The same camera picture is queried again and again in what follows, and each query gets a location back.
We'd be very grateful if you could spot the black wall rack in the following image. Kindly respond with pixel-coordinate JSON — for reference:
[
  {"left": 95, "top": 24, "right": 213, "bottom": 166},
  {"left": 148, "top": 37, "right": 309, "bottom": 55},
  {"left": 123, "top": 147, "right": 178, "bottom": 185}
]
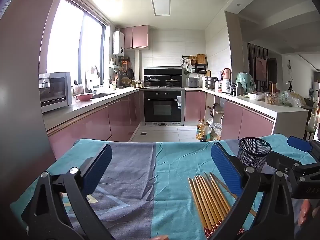
[{"left": 182, "top": 54, "right": 208, "bottom": 74}]

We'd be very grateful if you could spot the narrow pink base cabinet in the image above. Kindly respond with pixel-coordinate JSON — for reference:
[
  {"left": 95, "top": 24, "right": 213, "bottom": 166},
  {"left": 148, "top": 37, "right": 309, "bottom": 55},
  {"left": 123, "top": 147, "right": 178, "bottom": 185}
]
[{"left": 185, "top": 91, "right": 207, "bottom": 122}]

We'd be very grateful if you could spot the clear plastic bag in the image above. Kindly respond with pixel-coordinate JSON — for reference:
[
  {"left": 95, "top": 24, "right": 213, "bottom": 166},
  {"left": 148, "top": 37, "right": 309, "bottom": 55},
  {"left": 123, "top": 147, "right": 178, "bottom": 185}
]
[{"left": 209, "top": 122, "right": 223, "bottom": 140}]

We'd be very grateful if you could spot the pink wall picture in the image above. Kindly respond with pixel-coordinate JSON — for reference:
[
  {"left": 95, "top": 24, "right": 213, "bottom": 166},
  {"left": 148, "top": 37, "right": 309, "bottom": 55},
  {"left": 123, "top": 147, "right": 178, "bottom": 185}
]
[{"left": 255, "top": 57, "right": 268, "bottom": 82}]

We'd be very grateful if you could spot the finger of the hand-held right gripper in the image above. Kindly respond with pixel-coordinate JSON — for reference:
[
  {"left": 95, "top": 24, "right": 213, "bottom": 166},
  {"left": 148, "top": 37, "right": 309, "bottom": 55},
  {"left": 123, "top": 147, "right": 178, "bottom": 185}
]
[
  {"left": 287, "top": 136, "right": 320, "bottom": 159},
  {"left": 265, "top": 151, "right": 310, "bottom": 183}
]

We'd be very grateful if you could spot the large kitchen window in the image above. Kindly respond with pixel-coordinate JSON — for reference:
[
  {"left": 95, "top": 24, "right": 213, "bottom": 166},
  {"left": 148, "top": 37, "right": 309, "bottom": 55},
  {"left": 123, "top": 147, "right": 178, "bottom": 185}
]
[{"left": 46, "top": 0, "right": 110, "bottom": 85}]

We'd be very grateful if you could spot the square ceiling light panel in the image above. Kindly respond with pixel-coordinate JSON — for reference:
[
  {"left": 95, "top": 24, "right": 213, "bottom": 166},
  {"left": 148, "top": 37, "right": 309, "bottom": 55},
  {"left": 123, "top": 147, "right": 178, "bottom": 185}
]
[{"left": 151, "top": 0, "right": 172, "bottom": 16}]

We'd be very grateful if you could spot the glass food jar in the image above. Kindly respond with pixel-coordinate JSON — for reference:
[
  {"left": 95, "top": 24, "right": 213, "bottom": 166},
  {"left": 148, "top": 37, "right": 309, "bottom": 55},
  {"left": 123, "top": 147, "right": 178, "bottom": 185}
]
[{"left": 264, "top": 92, "right": 280, "bottom": 105}]

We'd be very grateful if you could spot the pink wall cabinet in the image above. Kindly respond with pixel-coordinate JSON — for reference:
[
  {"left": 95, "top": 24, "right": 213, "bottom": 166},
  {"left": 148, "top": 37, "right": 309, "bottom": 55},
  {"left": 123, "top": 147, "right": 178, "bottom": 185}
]
[{"left": 121, "top": 25, "right": 150, "bottom": 50}]

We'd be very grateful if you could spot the grey refrigerator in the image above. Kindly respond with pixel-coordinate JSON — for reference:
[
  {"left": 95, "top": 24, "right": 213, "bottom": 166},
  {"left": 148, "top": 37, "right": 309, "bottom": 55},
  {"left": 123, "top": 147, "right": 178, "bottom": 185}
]
[{"left": 0, "top": 0, "right": 64, "bottom": 205}]

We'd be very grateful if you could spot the long pink base cabinet run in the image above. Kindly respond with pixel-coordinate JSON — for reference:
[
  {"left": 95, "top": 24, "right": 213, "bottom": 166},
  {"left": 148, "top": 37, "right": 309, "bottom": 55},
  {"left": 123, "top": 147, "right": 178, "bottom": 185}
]
[{"left": 47, "top": 91, "right": 143, "bottom": 159}]

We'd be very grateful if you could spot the teal grey patterned tablecloth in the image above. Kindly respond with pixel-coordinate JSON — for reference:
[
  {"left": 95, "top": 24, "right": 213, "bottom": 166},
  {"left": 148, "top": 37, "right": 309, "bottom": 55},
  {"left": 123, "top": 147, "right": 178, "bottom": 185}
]
[{"left": 10, "top": 135, "right": 320, "bottom": 240}]

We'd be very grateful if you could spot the person's right hand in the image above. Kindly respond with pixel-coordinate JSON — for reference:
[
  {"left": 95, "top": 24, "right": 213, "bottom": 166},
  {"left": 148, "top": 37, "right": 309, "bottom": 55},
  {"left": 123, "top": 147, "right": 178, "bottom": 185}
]
[{"left": 297, "top": 200, "right": 320, "bottom": 228}]

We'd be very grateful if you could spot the yellow cooking oil bottle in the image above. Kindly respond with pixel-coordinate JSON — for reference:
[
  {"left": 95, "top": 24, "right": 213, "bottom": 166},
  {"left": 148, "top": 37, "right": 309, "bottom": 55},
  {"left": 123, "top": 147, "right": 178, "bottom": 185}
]
[{"left": 196, "top": 119, "right": 205, "bottom": 140}]

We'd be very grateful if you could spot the bunch of wooden chopsticks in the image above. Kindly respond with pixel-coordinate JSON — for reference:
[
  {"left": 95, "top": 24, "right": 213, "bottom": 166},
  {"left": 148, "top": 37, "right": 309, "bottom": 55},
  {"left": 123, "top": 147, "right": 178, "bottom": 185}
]
[{"left": 188, "top": 172, "right": 258, "bottom": 239}]

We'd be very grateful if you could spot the white water heater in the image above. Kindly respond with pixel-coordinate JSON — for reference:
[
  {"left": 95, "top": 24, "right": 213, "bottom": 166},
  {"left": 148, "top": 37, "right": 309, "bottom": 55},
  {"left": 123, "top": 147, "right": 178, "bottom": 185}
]
[{"left": 112, "top": 31, "right": 125, "bottom": 55}]

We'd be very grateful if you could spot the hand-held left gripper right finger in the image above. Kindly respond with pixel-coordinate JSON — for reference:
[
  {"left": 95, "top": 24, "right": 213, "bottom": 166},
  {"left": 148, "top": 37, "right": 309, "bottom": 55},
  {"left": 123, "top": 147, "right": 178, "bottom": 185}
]
[{"left": 211, "top": 142, "right": 295, "bottom": 240}]

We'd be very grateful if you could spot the silver microwave oven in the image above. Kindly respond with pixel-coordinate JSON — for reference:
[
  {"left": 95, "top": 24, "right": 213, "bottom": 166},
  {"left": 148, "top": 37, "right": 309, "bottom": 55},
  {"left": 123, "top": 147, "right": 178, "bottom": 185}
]
[{"left": 39, "top": 72, "right": 73, "bottom": 113}]

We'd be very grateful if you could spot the mint green appliance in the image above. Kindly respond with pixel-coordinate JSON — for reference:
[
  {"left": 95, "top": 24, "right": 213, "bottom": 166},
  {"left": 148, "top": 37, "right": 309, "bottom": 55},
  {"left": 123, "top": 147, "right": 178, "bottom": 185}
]
[{"left": 236, "top": 72, "right": 256, "bottom": 96}]

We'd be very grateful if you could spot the black mesh holder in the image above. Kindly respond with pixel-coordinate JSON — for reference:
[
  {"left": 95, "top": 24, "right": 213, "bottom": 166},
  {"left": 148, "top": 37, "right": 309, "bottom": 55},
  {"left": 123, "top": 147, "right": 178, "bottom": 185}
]
[{"left": 238, "top": 137, "right": 272, "bottom": 173}]

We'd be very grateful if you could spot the steel steamer pot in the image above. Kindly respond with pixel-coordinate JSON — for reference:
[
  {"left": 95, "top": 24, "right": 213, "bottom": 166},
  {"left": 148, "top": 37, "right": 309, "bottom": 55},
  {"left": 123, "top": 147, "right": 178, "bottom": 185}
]
[{"left": 205, "top": 76, "right": 218, "bottom": 90}]

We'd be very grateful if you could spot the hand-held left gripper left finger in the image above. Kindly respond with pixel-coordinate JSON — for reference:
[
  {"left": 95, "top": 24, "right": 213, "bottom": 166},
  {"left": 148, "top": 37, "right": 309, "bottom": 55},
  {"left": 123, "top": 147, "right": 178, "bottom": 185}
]
[{"left": 21, "top": 143, "right": 113, "bottom": 240}]

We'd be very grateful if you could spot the pink peninsula base cabinet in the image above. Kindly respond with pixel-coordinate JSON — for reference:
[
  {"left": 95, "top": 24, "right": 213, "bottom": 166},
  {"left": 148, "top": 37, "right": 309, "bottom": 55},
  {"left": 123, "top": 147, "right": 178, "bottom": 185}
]
[{"left": 221, "top": 99, "right": 275, "bottom": 140}]

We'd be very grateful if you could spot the black wok with lid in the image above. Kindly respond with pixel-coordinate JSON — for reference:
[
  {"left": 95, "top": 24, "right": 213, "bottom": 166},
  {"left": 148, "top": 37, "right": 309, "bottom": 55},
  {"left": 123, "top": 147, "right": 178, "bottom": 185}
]
[
  {"left": 144, "top": 77, "right": 161, "bottom": 87},
  {"left": 164, "top": 77, "right": 180, "bottom": 87}
]

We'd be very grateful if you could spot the bag of greens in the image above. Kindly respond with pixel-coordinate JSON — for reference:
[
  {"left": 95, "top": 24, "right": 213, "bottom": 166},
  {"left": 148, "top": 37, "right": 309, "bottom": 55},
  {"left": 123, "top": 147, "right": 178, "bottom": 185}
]
[{"left": 279, "top": 90, "right": 302, "bottom": 107}]

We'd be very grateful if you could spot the dark sauce bottle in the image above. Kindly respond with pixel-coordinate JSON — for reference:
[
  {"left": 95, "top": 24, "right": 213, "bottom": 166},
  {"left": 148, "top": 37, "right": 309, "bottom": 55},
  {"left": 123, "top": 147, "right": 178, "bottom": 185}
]
[{"left": 200, "top": 122, "right": 212, "bottom": 142}]

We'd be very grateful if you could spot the black integrated stove oven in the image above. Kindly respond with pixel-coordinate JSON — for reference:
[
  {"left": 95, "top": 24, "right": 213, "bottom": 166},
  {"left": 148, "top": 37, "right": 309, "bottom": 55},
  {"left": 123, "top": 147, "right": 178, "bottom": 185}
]
[{"left": 143, "top": 67, "right": 186, "bottom": 126}]

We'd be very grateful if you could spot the white kitchen countertop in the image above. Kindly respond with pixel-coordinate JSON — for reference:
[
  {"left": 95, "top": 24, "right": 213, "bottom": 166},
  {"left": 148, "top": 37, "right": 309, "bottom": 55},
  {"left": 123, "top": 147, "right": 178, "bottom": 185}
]
[{"left": 42, "top": 85, "right": 309, "bottom": 140}]

